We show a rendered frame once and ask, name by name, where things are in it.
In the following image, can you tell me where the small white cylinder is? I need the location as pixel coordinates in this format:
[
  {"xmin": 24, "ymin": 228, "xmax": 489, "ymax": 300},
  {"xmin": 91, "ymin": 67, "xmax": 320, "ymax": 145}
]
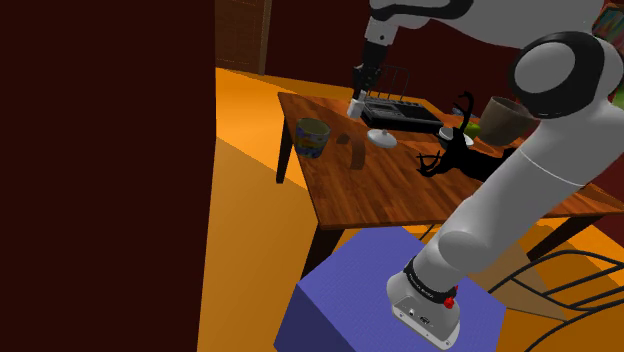
[{"xmin": 346, "ymin": 97, "xmax": 367, "ymax": 120}]

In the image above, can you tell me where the white disc with stem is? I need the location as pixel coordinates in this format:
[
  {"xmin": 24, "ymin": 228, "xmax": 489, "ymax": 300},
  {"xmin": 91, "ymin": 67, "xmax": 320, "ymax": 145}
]
[{"xmin": 366, "ymin": 128, "xmax": 399, "ymax": 149}]

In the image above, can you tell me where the blue yellow patterned cup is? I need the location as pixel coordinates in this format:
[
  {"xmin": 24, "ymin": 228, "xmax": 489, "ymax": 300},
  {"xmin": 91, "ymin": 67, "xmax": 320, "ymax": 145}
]
[{"xmin": 294, "ymin": 117, "xmax": 332, "ymax": 160}]

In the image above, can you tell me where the white round lid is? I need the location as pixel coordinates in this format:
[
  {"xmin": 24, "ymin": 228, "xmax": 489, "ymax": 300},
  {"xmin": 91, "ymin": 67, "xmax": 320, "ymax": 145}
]
[{"xmin": 437, "ymin": 126, "xmax": 475, "ymax": 148}]

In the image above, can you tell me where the brown wooden table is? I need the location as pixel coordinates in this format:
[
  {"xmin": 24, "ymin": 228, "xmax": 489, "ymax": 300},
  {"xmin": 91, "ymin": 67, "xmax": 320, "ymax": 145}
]
[{"xmin": 275, "ymin": 91, "xmax": 624, "ymax": 282}]

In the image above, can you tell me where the brown wooden door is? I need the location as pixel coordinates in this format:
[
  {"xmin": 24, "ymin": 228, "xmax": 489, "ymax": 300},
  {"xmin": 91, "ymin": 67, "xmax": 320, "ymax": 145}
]
[{"xmin": 215, "ymin": 0, "xmax": 273, "ymax": 77}]

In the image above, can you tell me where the black deer figure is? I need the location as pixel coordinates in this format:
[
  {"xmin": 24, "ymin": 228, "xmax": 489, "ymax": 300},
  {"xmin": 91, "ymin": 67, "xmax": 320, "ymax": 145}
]
[{"xmin": 416, "ymin": 90, "xmax": 518, "ymax": 184}]

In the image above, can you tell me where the brown pot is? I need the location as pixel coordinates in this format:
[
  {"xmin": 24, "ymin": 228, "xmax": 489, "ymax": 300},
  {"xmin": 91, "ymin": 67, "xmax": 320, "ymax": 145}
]
[{"xmin": 479, "ymin": 95, "xmax": 538, "ymax": 148}]

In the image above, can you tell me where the blue robot stand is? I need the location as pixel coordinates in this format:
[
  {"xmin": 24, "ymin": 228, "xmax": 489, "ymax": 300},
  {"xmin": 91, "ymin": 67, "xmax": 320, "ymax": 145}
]
[{"xmin": 272, "ymin": 225, "xmax": 508, "ymax": 352}]

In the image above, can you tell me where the colourful bookshelf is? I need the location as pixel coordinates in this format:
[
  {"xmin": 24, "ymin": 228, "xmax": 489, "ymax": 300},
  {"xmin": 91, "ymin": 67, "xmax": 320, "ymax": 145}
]
[{"xmin": 591, "ymin": 1, "xmax": 624, "ymax": 46}]

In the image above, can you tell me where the black cassette recorder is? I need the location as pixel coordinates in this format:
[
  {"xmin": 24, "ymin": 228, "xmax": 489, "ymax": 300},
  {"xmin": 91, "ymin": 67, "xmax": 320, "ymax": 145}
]
[{"xmin": 359, "ymin": 95, "xmax": 445, "ymax": 134}]

